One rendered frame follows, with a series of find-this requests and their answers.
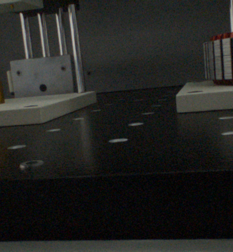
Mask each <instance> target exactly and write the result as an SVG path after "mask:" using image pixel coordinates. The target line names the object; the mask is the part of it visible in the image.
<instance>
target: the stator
mask: <svg viewBox="0 0 233 252"><path fill-rule="evenodd" d="M203 53H204V68H205V79H207V80H212V81H213V82H214V84H222V85H224V84H227V85H231V84H233V32H225V33H224V34H219V35H215V36H212V37H210V42H206V43H203Z"/></svg>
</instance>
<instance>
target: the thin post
mask: <svg viewBox="0 0 233 252"><path fill-rule="evenodd" d="M68 10H69V19H70V28H71V38H72V46H73V56H74V61H75V70H76V79H77V88H78V93H85V92H86V89H85V80H84V70H83V61H82V56H81V47H80V38H79V28H78V19H77V9H76V5H75V4H70V5H68Z"/></svg>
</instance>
